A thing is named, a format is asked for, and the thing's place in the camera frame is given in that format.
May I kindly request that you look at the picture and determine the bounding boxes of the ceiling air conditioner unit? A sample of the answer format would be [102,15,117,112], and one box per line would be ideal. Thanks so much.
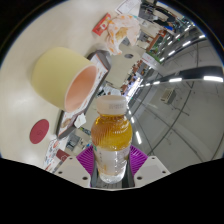
[160,87,176,104]

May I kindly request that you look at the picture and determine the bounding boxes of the white printed paper card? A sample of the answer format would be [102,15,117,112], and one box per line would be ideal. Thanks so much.
[114,0,143,17]

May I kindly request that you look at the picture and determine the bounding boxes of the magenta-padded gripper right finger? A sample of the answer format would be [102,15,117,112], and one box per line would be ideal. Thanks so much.
[122,144,172,189]

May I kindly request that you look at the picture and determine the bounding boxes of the beige canteen chairs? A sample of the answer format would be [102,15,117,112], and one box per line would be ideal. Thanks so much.
[106,0,201,98]

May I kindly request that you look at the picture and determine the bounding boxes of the yellow mug with pink inside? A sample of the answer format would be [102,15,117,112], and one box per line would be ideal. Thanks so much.
[31,46,100,113]

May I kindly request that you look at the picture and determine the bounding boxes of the clear white-capped drink bottle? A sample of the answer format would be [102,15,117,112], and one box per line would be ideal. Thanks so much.
[90,94,134,185]

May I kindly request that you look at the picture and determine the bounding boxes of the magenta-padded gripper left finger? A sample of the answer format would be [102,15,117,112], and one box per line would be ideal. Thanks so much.
[53,144,98,188]

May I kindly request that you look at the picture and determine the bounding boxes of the flat round red coaster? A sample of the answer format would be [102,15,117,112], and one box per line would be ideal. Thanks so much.
[29,118,50,145]

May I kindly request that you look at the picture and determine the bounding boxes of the crumpled food wrapper bag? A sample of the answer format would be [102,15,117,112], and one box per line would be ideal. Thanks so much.
[104,13,142,56]

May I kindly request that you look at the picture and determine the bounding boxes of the printed paper tray liner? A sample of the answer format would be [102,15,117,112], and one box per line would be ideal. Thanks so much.
[59,54,109,131]

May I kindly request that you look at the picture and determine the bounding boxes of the ceiling strip lights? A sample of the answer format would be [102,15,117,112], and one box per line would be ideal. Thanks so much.
[131,33,224,144]

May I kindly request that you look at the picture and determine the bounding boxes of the white paper napkin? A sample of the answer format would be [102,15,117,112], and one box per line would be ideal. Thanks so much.
[73,112,88,129]

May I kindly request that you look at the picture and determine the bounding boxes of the colourful sticker leaflet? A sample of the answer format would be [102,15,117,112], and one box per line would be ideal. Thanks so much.
[42,138,63,171]

